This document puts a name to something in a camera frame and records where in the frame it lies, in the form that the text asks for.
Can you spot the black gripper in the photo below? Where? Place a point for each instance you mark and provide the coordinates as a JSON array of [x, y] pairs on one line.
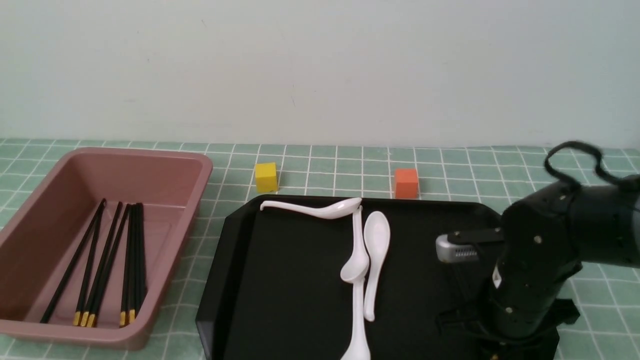
[[516, 311]]

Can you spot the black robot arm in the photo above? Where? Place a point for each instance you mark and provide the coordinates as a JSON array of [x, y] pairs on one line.
[[604, 226]]

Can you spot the green checkered tablecloth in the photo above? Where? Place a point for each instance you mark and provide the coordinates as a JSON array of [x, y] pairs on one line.
[[496, 176]]

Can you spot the white spoon middle right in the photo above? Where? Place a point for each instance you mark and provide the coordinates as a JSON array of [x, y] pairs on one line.
[[377, 235]]

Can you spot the white spoon middle left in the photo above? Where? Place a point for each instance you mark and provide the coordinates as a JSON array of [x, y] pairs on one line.
[[358, 263]]

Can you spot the white spoon at tray bottom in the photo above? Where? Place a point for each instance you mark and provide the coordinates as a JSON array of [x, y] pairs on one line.
[[358, 348]]

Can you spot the white spoon at tray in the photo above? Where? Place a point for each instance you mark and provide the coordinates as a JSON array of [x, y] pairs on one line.
[[336, 210], [358, 348]]

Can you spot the orange foam cube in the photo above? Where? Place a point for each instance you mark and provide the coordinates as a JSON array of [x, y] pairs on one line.
[[406, 183]]

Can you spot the white spoon at tray top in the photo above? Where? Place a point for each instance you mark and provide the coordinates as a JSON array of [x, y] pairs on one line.
[[336, 210]]

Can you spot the black plastic tray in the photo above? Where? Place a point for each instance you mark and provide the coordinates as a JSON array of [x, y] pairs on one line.
[[274, 291]]

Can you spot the yellow foam cube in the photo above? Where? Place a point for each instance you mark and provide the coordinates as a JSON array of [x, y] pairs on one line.
[[266, 177]]

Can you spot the black chopstick in bin rightmost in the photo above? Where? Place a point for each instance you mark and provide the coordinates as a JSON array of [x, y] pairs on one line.
[[142, 287]]

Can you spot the black chopstick in bin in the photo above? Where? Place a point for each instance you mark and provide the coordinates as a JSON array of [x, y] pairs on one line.
[[142, 287], [62, 284]]

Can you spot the black chopstick gold tip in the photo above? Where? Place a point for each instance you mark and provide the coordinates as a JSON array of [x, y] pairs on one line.
[[111, 260], [92, 230], [133, 264], [127, 301], [89, 313]]

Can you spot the black chopstick in bin leftmost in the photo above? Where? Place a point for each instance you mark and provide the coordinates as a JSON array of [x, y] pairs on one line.
[[62, 284]]

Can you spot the pink plastic bin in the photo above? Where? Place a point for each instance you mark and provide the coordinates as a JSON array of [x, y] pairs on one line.
[[40, 240]]

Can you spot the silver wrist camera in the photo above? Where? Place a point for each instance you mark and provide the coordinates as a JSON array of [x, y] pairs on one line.
[[468, 245]]

